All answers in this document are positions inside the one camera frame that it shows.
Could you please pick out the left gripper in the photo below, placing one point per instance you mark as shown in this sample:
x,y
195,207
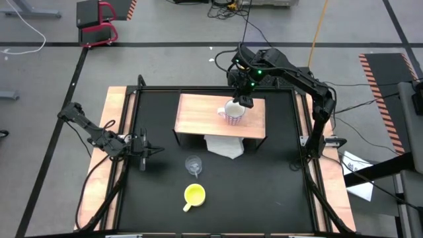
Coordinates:
x,y
140,147

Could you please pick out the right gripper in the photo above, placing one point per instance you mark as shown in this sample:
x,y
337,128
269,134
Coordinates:
x,y
244,87

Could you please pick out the red white patterned mug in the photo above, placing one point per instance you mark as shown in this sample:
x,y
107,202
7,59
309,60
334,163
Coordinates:
x,y
233,119

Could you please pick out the clear plastic cup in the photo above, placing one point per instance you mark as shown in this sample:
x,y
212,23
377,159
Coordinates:
x,y
193,163

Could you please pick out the yellow plastic mug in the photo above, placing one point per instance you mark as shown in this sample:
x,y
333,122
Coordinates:
x,y
195,195

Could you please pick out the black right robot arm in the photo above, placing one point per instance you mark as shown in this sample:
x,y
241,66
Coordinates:
x,y
297,77

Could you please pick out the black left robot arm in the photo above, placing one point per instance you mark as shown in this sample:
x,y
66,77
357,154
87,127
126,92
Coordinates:
x,y
96,134

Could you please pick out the wooden shelf with black legs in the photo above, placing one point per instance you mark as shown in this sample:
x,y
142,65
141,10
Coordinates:
x,y
205,115

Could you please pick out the white knitted cloth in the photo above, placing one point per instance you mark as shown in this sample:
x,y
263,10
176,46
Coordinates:
x,y
224,147

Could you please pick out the grey power strip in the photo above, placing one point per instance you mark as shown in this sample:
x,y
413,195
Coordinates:
x,y
271,2

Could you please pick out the red black step stool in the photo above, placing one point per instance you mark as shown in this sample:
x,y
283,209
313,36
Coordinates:
x,y
96,26

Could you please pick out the small hazard striped floor mat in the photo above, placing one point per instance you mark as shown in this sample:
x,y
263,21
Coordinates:
x,y
127,8

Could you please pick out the large hazard striped floor mat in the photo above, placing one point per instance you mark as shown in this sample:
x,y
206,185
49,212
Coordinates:
x,y
390,92

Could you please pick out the white paper sheet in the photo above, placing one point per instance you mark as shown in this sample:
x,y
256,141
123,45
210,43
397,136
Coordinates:
x,y
361,191

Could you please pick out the black table beam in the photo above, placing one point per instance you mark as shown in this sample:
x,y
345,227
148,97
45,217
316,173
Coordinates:
x,y
380,168

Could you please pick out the grey desk leg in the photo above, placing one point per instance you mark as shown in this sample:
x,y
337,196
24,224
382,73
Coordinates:
x,y
33,14

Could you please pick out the black table frame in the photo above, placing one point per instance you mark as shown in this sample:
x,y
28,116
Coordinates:
x,y
158,88

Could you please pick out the grey floor bracket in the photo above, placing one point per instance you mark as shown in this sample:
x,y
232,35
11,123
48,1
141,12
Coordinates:
x,y
8,95

